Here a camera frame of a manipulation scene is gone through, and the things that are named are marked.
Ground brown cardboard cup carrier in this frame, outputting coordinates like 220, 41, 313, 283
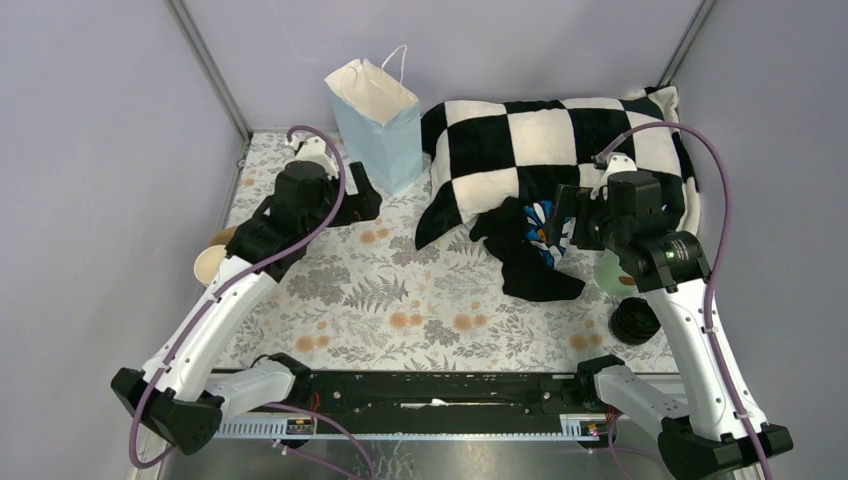
209, 226, 238, 246

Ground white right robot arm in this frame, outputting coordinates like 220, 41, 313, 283
544, 171, 794, 479

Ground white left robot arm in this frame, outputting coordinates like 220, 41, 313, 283
111, 160, 382, 468

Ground black cloth with daisy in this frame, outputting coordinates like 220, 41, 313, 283
469, 197, 585, 302

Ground pale green plastic cup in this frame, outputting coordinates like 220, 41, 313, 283
594, 250, 638, 298

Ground light blue paper bag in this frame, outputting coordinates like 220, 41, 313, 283
324, 44, 424, 195

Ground floral patterned table mat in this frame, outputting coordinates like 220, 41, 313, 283
215, 131, 680, 374

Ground black white checkered pillow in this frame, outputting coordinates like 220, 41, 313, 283
415, 86, 700, 249

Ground stack of black lids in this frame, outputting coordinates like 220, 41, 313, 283
609, 297, 661, 346

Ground stack of white paper cups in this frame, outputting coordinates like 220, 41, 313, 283
193, 245, 226, 286

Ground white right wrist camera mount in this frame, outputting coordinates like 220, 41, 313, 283
590, 153, 637, 200

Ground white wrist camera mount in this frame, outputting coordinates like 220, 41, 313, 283
590, 153, 637, 200
287, 134, 339, 179

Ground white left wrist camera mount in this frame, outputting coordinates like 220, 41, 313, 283
287, 134, 339, 179

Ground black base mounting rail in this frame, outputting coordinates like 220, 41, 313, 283
248, 369, 637, 439

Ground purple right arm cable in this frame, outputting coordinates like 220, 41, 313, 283
582, 121, 775, 480

